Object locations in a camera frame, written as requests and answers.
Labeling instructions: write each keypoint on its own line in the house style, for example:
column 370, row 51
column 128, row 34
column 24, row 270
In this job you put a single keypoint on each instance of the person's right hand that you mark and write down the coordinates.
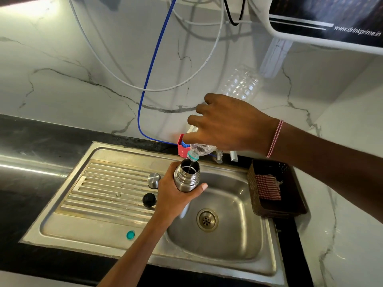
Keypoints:
column 233, row 125

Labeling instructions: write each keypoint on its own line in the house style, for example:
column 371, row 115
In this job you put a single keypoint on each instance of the person's left hand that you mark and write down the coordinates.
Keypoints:
column 172, row 200

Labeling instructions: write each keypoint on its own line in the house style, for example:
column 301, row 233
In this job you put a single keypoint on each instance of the black flask stopper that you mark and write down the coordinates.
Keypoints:
column 149, row 200

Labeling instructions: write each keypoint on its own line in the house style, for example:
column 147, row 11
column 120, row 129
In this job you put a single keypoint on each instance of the steel flask cup lid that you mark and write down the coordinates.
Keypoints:
column 153, row 180

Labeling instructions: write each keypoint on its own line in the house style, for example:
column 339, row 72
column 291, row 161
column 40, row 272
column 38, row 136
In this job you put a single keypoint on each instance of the steel flask bottle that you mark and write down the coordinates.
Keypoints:
column 187, row 177

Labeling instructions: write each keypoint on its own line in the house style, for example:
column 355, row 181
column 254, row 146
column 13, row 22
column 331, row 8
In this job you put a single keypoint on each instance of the clear plastic water bottle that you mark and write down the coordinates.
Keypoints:
column 242, row 82

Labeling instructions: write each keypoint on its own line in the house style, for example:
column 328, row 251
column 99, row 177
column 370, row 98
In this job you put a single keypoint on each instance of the blue white bottle brush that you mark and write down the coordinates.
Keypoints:
column 184, row 144

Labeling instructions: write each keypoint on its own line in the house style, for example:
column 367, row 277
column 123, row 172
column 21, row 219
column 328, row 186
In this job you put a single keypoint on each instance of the teal bottle cap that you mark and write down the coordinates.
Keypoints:
column 130, row 235

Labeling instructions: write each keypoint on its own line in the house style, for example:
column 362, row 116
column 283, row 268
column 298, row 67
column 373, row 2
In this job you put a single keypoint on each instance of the red checkered cloth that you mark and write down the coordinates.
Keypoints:
column 268, row 187

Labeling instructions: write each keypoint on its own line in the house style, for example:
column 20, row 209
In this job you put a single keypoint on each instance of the person's right forearm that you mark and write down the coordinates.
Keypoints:
column 332, row 167

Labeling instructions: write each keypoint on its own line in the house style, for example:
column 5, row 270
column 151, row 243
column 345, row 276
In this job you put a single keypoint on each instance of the person's left forearm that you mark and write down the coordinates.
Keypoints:
column 134, row 257

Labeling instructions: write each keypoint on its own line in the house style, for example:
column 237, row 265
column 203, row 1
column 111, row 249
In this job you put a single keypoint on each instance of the white water purifier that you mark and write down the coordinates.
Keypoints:
column 323, row 11

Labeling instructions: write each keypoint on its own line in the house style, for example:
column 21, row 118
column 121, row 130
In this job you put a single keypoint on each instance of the chrome sink faucet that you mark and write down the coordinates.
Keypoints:
column 234, row 156

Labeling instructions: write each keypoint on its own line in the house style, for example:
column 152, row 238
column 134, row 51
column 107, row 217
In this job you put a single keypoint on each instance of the metal sink drain strainer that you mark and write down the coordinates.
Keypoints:
column 207, row 220

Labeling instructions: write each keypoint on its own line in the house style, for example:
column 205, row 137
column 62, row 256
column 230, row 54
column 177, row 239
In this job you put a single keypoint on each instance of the red plastic brush holder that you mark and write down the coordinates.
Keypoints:
column 182, row 152

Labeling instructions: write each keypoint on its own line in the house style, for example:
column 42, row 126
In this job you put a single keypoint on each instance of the stainless steel sink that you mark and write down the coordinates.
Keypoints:
column 89, row 230

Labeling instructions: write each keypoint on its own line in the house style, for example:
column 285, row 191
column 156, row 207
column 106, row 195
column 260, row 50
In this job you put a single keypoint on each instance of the dark woven tray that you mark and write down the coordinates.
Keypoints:
column 291, row 206

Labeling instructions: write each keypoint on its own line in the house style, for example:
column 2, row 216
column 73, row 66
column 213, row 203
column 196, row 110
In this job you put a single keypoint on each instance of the thin white tube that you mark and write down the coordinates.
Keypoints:
column 203, row 23

